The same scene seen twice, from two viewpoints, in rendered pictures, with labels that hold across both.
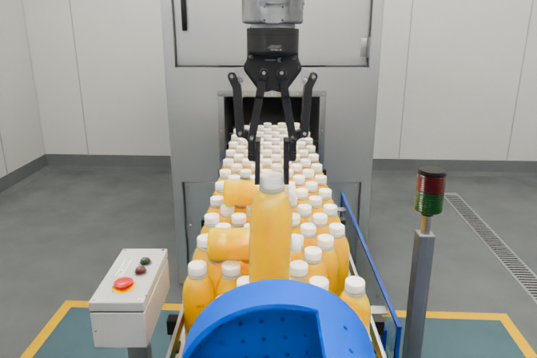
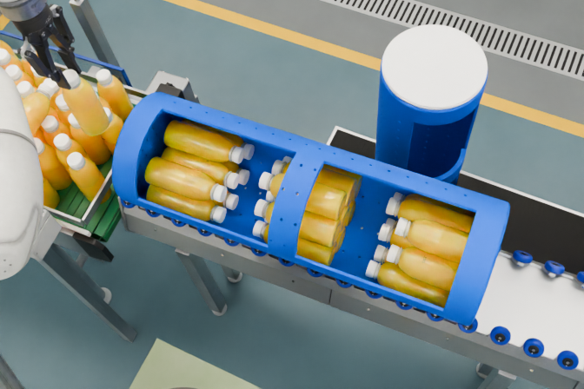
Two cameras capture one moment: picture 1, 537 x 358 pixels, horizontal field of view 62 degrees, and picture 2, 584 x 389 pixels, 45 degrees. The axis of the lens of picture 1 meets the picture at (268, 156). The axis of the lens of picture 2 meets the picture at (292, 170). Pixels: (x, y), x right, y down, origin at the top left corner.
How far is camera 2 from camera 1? 1.18 m
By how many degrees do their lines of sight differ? 61
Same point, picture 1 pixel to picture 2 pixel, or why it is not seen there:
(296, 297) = (149, 114)
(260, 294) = (137, 129)
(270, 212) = (88, 94)
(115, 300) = not seen: hidden behind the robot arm
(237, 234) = not seen: hidden behind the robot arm
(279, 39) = (47, 13)
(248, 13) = (25, 16)
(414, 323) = (107, 56)
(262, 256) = (96, 116)
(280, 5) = not seen: outside the picture
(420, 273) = (93, 25)
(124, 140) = not seen: outside the picture
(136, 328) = (52, 226)
